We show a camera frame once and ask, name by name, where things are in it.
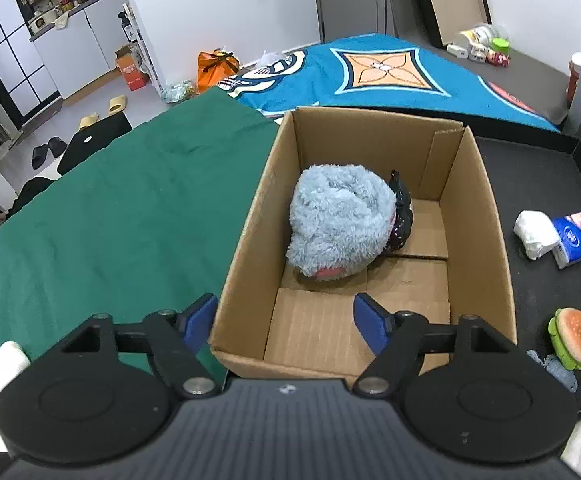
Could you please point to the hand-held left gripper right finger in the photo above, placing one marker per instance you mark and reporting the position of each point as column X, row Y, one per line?
column 370, row 325

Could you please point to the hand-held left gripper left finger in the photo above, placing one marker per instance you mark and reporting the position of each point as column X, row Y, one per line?
column 198, row 321

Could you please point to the blue tissue pack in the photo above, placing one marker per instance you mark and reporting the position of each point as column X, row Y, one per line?
column 573, row 242

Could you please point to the black tray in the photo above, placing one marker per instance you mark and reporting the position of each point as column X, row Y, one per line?
column 535, row 185

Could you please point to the hamburger plush toy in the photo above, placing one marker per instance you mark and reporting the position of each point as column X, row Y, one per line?
column 576, row 335

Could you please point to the black dotted cloth pouch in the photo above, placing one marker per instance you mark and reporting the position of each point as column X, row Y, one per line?
column 403, row 220

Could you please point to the fluffy light blue plush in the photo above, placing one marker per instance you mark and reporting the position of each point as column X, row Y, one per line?
column 335, row 220

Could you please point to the cardboard box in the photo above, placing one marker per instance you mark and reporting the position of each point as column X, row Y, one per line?
column 475, row 240

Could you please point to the light blue knitted piece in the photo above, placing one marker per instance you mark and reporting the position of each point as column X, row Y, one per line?
column 558, row 372

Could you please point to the green cloth sheet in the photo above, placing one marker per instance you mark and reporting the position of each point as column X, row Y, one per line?
column 120, row 210

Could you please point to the grey mattress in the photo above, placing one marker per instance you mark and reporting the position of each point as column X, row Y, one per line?
column 525, row 80

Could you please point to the small red toy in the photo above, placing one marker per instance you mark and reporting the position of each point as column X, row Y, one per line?
column 498, row 58

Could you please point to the black stool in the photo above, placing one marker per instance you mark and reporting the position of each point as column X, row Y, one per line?
column 93, row 142

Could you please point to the dark cloth pile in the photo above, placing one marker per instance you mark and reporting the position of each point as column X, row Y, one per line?
column 33, row 192

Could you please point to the green lidded container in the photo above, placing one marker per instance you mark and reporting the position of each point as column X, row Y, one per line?
column 500, row 46

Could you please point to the pale green plastic bag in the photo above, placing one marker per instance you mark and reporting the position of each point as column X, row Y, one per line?
column 178, row 92

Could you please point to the white plastic jar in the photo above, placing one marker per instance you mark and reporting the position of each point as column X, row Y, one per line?
column 480, row 36

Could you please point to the small white box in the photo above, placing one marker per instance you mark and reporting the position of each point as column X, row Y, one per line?
column 457, row 51

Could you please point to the orange gift bag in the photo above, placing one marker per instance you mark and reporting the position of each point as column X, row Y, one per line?
column 216, row 72

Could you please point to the blue printed blanket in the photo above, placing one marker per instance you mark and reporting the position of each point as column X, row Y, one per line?
column 320, row 80

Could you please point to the orange cardboard carton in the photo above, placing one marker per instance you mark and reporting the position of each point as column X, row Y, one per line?
column 133, row 72

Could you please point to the white plastic bag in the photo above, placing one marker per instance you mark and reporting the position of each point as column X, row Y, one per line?
column 269, row 60

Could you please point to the white narrow rack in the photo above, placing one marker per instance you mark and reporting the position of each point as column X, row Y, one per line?
column 140, row 45

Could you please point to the white kitchen cabinet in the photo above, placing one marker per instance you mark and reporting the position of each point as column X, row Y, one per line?
column 80, row 50

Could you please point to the black framed sliding door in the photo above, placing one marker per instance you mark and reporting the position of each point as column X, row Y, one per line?
column 18, row 60

